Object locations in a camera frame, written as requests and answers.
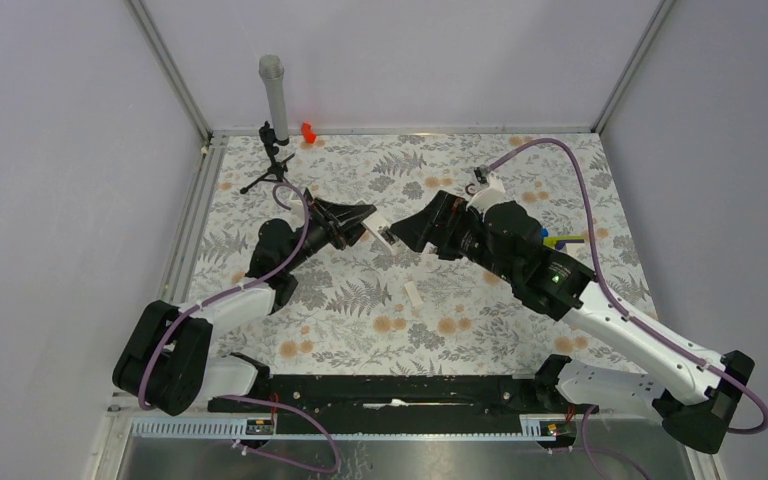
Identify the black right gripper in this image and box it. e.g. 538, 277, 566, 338
389, 189, 518, 283

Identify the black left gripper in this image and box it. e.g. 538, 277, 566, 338
283, 198, 378, 273

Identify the white remote control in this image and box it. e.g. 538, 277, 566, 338
356, 200, 399, 256

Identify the white battery cover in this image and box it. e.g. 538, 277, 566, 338
404, 281, 424, 307

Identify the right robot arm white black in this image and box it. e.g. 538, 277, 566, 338
390, 191, 755, 454

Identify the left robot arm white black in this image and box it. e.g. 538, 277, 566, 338
112, 198, 392, 416

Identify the floral patterned table mat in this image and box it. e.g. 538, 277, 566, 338
189, 134, 655, 375

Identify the small orange red block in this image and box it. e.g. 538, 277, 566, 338
300, 122, 318, 144

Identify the black mini tripod stand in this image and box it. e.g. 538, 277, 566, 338
239, 121, 295, 195

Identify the yellow green toy piece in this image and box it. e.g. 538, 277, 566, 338
543, 235, 587, 250

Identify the grey microphone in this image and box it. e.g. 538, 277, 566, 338
258, 54, 289, 146

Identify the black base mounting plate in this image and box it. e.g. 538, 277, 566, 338
207, 374, 600, 436

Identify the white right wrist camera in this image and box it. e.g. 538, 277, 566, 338
467, 166, 506, 213

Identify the slotted metal cable rail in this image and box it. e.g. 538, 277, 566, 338
130, 415, 577, 443

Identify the aluminium frame post left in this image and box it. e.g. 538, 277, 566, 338
124, 0, 212, 145

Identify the aluminium frame post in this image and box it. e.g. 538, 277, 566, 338
124, 0, 212, 145
591, 0, 677, 135

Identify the aluminium frame post right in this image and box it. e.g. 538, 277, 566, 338
591, 0, 677, 135

